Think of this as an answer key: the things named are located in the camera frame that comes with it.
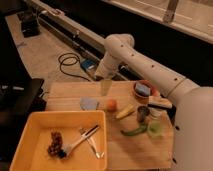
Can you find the black box on floor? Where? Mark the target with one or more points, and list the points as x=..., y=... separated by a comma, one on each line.
x=29, y=25

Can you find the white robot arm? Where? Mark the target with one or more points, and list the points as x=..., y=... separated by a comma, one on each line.
x=193, y=134

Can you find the black chair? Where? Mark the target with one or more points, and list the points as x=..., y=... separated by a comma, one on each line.
x=15, y=107

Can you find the silver fork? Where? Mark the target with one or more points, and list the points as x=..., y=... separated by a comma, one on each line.
x=92, y=145

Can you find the blue power box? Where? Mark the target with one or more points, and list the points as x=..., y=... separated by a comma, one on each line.
x=89, y=66

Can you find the yellow plastic tray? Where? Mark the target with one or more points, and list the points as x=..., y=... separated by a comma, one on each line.
x=31, y=153

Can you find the long metal rail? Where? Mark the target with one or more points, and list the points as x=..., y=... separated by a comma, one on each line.
x=93, y=20

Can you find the metal cup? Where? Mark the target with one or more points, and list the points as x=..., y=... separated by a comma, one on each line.
x=142, y=113

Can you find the blue-grey towel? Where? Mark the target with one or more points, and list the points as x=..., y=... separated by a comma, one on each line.
x=88, y=103

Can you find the terracotta bowl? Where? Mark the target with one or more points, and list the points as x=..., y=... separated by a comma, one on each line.
x=154, y=91

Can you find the small white jar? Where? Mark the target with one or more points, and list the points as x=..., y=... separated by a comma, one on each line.
x=155, y=113

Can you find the dark grape bunch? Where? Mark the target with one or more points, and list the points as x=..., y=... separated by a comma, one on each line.
x=55, y=148

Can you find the green plastic cup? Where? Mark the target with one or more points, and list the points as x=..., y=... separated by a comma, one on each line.
x=154, y=129

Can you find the wooden brush block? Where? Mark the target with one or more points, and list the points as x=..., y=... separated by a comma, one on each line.
x=159, y=101

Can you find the green chili pepper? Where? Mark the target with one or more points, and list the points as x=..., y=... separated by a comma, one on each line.
x=140, y=129

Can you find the blue sponge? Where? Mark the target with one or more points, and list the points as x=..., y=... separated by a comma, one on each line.
x=142, y=89

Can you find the orange fruit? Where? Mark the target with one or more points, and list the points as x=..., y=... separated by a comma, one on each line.
x=111, y=105

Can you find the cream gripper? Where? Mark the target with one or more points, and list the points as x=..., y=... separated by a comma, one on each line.
x=105, y=86

